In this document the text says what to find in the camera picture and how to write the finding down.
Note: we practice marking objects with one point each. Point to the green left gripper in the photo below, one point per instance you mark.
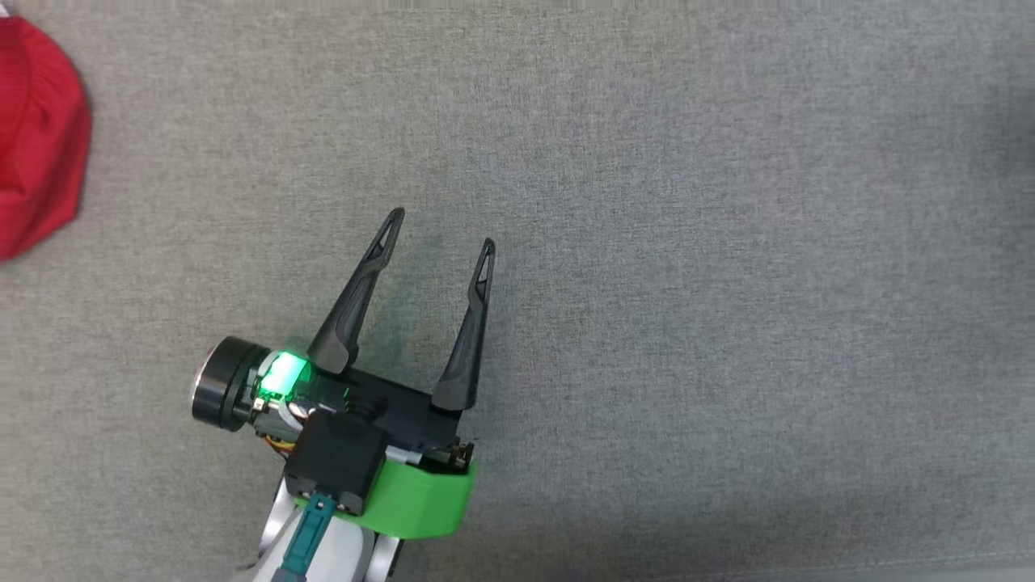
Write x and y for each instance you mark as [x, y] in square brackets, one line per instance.
[424, 501]

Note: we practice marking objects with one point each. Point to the red basketball shorts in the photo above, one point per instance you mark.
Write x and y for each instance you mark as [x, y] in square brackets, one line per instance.
[40, 137]

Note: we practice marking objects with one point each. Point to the grey fabric sofa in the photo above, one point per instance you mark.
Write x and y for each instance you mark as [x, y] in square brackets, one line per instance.
[687, 283]

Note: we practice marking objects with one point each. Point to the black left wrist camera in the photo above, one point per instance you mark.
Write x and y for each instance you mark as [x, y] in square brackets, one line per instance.
[335, 461]

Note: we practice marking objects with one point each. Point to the teal left camera connector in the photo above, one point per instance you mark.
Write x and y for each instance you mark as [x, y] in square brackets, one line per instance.
[307, 537]

